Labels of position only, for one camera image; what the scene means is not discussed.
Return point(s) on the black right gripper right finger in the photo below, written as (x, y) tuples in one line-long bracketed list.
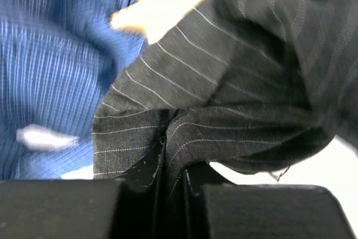
[(217, 208)]

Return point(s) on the blue checked shirt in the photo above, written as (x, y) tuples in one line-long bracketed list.
[(58, 59)]

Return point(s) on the dark pinstriped shirt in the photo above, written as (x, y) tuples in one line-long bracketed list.
[(257, 85)]

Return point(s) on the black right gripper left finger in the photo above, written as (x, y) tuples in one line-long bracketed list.
[(123, 207)]

